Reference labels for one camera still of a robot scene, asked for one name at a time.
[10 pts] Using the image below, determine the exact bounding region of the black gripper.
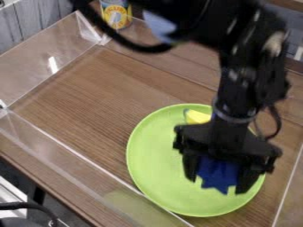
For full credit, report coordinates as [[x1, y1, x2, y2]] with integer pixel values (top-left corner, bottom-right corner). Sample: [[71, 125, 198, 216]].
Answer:
[[172, 121, 282, 194]]

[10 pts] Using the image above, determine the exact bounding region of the blue star-shaped block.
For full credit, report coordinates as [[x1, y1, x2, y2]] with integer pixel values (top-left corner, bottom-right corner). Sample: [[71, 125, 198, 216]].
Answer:
[[198, 156, 239, 194]]

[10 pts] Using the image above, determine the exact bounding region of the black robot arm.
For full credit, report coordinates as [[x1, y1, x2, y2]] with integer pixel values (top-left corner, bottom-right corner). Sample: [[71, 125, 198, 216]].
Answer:
[[71, 0, 290, 194]]

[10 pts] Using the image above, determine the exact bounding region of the green plate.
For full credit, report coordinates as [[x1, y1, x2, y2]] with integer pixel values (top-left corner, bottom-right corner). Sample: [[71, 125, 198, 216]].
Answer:
[[126, 104, 266, 217]]

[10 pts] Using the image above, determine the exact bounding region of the yellow banana-shaped sponge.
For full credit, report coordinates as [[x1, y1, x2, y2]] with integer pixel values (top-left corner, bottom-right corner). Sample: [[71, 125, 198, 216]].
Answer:
[[183, 109, 211, 124]]

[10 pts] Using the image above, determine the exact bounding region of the black cable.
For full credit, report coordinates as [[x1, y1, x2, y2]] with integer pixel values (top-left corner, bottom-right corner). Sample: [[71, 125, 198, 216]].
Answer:
[[0, 201, 60, 227]]

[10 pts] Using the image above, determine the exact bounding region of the clear acrylic enclosure wall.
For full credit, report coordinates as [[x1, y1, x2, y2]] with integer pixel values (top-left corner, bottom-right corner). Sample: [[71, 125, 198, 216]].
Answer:
[[0, 13, 303, 227]]

